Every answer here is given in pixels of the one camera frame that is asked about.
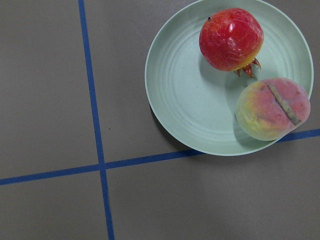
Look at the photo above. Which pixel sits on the yellow pink peach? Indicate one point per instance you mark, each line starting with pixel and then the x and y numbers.
pixel 269 109

